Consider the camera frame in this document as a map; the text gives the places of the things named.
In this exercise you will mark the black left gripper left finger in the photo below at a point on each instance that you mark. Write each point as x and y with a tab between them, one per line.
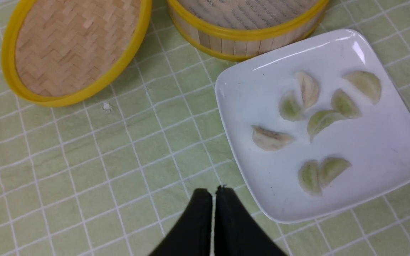
191	234

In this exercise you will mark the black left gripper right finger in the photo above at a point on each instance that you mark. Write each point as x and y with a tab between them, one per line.
236	233

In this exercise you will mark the green dumpling steamer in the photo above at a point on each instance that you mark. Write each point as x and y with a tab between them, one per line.
308	178
331	168

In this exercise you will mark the white dumpling on plate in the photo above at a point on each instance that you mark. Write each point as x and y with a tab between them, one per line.
268	140

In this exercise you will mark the small green dumpling on plate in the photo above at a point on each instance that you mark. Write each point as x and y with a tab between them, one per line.
288	107

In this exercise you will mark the white square plate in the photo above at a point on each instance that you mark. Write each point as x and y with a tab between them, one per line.
377	144

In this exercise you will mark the green dumpling plate centre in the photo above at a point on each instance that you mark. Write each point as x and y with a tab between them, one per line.
321	120

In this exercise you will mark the green dumpling plate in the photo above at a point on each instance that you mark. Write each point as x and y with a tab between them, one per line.
321	120
367	83

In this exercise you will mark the pale upright dumpling on plate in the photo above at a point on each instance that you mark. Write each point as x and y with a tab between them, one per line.
310	88

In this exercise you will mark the green dumpling plate right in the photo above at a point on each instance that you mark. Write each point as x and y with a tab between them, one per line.
367	83

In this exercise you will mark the green checkered tablecloth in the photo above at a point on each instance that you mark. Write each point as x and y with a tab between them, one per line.
81	181

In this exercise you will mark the small white crumb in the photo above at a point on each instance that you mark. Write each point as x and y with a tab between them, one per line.
106	107

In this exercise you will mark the bamboo steamer basket yellow rim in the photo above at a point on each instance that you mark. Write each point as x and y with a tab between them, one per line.
237	30

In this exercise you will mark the bamboo steamer lid yellow rim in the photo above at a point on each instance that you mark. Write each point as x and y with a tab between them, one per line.
57	53

